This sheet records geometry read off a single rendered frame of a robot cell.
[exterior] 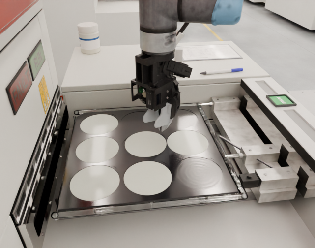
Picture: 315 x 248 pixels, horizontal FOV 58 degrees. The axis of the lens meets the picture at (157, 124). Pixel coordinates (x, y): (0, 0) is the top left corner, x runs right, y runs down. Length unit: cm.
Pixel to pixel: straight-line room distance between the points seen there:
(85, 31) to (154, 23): 52
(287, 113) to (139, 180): 40
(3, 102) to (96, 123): 35
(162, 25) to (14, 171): 36
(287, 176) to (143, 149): 31
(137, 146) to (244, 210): 28
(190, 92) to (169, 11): 37
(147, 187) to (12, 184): 24
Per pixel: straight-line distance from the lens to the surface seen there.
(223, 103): 87
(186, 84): 86
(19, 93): 54
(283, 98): 82
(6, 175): 48
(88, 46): 106
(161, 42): 57
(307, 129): 72
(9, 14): 41
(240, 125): 82
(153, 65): 59
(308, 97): 120
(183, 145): 69
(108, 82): 85
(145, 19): 57
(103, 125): 77
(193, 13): 55
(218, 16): 54
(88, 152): 68
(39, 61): 67
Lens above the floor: 132
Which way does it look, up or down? 33 degrees down
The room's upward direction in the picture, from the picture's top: straight up
